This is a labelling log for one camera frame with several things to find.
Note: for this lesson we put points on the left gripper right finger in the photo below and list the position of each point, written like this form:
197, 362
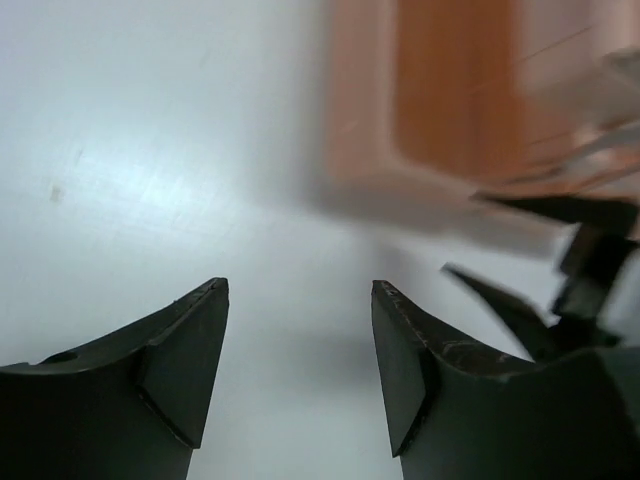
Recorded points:
457, 408

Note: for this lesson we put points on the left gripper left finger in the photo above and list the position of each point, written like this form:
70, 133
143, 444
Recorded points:
132, 404

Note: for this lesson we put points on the pink plastic tool box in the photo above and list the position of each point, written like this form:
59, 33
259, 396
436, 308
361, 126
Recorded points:
435, 107

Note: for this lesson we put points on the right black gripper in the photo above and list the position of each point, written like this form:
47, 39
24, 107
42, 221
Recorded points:
591, 265

